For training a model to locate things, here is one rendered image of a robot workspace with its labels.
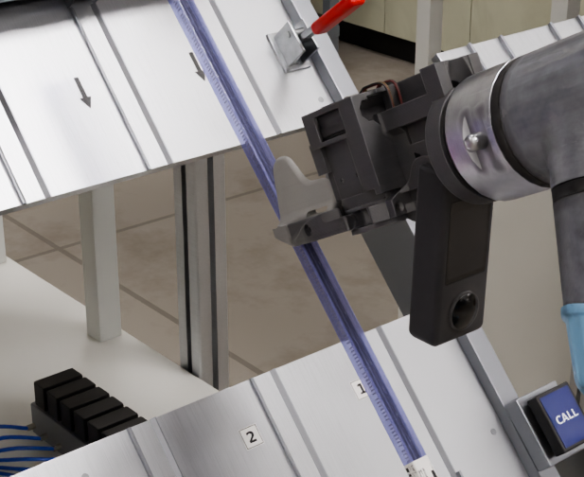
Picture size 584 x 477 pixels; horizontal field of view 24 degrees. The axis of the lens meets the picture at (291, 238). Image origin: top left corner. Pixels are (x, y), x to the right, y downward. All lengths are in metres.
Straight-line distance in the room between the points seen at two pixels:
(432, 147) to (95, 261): 0.83
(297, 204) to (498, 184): 0.19
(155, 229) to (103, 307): 1.90
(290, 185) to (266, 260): 2.39
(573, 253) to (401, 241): 0.48
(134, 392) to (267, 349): 1.40
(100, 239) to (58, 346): 0.14
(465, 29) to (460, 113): 3.83
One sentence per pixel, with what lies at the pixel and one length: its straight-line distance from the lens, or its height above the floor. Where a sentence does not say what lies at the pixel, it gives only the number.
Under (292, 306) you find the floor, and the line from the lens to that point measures 3.07.
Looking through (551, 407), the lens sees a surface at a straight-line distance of 1.13.
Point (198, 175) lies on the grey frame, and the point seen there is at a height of 0.86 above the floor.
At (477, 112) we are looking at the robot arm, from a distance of 0.76.
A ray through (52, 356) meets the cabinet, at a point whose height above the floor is 0.62.
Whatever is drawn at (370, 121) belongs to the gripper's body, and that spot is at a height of 1.10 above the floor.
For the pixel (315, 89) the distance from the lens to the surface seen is 1.19.
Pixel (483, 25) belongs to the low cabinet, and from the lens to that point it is 4.54.
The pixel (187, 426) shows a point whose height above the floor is 0.85.
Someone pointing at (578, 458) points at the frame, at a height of 0.74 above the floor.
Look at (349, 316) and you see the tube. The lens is 0.94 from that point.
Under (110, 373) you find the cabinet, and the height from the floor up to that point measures 0.62.
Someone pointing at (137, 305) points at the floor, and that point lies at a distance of 3.10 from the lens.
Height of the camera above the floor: 1.37
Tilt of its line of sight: 24 degrees down
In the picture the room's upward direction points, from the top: straight up
